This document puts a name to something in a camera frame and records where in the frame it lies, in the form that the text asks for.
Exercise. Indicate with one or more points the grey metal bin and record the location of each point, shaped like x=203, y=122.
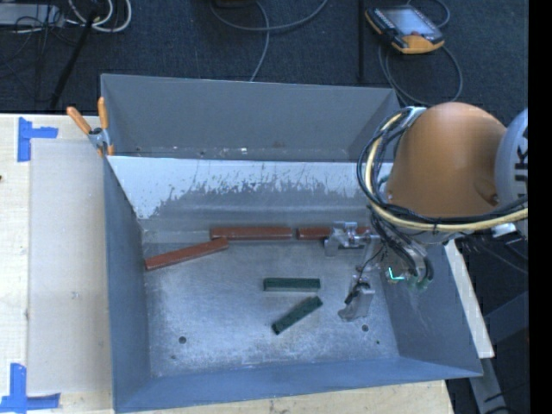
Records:
x=267, y=317

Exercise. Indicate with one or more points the red-brown flat block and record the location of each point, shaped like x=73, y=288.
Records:
x=312, y=233
x=185, y=253
x=250, y=233

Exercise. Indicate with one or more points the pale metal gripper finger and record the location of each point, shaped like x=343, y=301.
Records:
x=343, y=242
x=360, y=302

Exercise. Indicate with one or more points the dark green flat block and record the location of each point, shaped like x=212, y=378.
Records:
x=291, y=284
x=296, y=314

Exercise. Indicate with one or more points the pale flat board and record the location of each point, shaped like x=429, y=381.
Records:
x=64, y=252

